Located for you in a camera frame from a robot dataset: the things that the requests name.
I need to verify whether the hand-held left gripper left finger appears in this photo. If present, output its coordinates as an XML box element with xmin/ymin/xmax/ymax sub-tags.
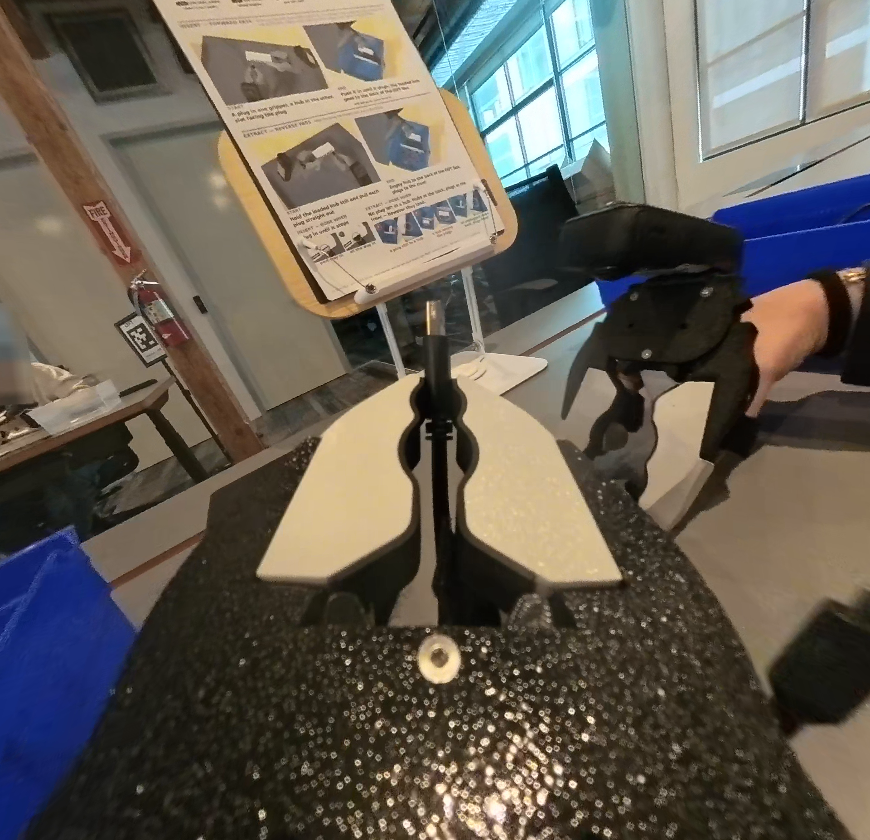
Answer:
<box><xmin>257</xmin><ymin>374</ymin><xmax>436</xmax><ymax>589</ymax></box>

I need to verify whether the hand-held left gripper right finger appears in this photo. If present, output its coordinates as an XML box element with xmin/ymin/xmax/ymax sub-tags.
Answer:
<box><xmin>445</xmin><ymin>375</ymin><xmax>624</xmax><ymax>592</ymax></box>

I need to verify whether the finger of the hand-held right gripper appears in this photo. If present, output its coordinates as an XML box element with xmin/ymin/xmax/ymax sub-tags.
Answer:
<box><xmin>585</xmin><ymin>372</ymin><xmax>647</xmax><ymax>461</ymax></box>
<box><xmin>627</xmin><ymin>379</ymin><xmax>735</xmax><ymax>535</ymax></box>

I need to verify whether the black usb cable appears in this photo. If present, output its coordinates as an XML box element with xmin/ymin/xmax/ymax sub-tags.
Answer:
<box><xmin>420</xmin><ymin>299</ymin><xmax>454</xmax><ymax>623</ymax></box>

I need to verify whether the blue plastic bin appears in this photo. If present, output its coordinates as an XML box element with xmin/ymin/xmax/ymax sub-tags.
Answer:
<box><xmin>0</xmin><ymin>524</ymin><xmax>140</xmax><ymax>840</ymax></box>
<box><xmin>597</xmin><ymin>179</ymin><xmax>870</xmax><ymax>359</ymax></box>

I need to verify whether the person's right forearm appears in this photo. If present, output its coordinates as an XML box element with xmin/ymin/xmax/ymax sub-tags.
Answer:
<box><xmin>812</xmin><ymin>262</ymin><xmax>870</xmax><ymax>385</ymax></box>

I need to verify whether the person's right hand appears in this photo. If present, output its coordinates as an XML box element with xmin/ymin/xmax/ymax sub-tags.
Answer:
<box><xmin>739</xmin><ymin>279</ymin><xmax>837</xmax><ymax>417</ymax></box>

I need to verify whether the clear acrylic board stand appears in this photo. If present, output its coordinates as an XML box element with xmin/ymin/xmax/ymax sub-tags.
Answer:
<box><xmin>376</xmin><ymin>269</ymin><xmax>549</xmax><ymax>393</ymax></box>

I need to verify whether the black office chair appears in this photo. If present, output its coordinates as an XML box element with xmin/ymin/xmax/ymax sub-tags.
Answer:
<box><xmin>511</xmin><ymin>163</ymin><xmax>587</xmax><ymax>291</ymax></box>

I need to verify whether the grey door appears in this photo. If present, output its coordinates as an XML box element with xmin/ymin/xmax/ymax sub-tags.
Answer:
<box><xmin>111</xmin><ymin>129</ymin><xmax>356</xmax><ymax>407</ymax></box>

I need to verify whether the wooden side table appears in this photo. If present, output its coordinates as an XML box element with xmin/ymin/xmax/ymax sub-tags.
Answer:
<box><xmin>0</xmin><ymin>376</ymin><xmax>208</xmax><ymax>490</ymax></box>

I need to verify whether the black and white marker tag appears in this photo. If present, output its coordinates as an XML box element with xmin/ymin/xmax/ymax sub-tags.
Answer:
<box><xmin>113</xmin><ymin>313</ymin><xmax>170</xmax><ymax>366</ymax></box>

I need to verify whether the red fire extinguisher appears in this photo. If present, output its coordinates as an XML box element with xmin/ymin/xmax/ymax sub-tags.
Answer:
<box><xmin>129</xmin><ymin>271</ymin><xmax>193</xmax><ymax>349</ymax></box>

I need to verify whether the wooden display board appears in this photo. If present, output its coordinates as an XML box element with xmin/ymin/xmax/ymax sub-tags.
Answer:
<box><xmin>217</xmin><ymin>88</ymin><xmax>519</xmax><ymax>320</ymax></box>

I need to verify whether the dark blurred object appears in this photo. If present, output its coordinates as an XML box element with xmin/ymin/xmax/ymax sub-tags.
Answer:
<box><xmin>768</xmin><ymin>597</ymin><xmax>870</xmax><ymax>740</ymax></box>

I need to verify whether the paned window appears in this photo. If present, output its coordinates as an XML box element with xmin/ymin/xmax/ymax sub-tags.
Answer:
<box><xmin>468</xmin><ymin>0</ymin><xmax>614</xmax><ymax>183</ymax></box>

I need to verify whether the clear plastic box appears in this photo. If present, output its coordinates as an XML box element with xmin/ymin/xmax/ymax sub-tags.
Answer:
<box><xmin>26</xmin><ymin>378</ymin><xmax>125</xmax><ymax>437</ymax></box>

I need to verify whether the white framed window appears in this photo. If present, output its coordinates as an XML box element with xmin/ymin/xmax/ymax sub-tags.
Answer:
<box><xmin>661</xmin><ymin>0</ymin><xmax>870</xmax><ymax>183</ymax></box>

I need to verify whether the white cloth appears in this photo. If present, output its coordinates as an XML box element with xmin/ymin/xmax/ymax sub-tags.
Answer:
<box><xmin>26</xmin><ymin>362</ymin><xmax>104</xmax><ymax>397</ymax></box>

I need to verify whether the white instruction sheet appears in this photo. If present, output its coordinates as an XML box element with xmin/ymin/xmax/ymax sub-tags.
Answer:
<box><xmin>132</xmin><ymin>0</ymin><xmax>507</xmax><ymax>304</ymax></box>

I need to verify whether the wooden post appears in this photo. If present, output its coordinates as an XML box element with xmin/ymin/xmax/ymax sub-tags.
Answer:
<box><xmin>0</xmin><ymin>0</ymin><xmax>264</xmax><ymax>465</ymax></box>

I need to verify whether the red arrow wall sign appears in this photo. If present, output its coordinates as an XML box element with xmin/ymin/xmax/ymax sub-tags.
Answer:
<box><xmin>82</xmin><ymin>201</ymin><xmax>134</xmax><ymax>265</ymax></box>

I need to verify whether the wall air vent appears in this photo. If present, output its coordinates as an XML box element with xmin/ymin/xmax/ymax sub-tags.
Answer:
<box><xmin>46</xmin><ymin>9</ymin><xmax>162</xmax><ymax>101</ymax></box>

